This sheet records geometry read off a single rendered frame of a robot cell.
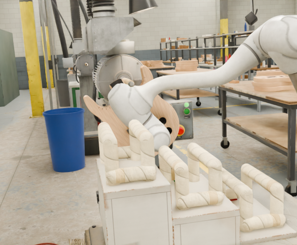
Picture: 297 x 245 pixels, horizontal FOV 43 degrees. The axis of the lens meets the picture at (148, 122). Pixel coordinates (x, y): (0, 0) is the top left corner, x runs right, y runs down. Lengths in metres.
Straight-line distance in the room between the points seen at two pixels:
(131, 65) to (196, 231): 1.14
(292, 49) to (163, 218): 0.67
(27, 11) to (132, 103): 7.84
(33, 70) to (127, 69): 7.24
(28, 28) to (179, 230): 8.36
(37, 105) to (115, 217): 8.32
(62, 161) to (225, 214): 3.84
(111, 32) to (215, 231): 0.95
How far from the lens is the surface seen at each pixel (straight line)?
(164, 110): 1.76
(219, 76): 1.41
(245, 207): 0.96
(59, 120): 4.49
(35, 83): 9.05
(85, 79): 5.28
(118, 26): 1.58
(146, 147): 0.83
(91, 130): 5.36
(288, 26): 1.25
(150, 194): 0.83
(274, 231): 1.00
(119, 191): 0.81
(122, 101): 1.33
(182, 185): 0.88
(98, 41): 1.56
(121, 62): 1.86
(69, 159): 4.61
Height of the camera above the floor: 1.39
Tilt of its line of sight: 11 degrees down
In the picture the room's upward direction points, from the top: 3 degrees counter-clockwise
